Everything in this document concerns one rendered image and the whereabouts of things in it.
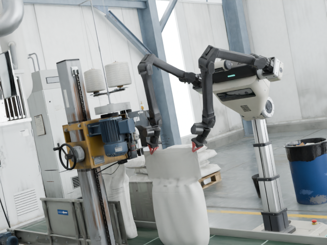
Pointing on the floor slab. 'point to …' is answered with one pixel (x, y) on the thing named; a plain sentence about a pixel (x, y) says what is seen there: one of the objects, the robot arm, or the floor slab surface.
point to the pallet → (215, 177)
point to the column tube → (66, 70)
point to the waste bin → (308, 169)
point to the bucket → (256, 184)
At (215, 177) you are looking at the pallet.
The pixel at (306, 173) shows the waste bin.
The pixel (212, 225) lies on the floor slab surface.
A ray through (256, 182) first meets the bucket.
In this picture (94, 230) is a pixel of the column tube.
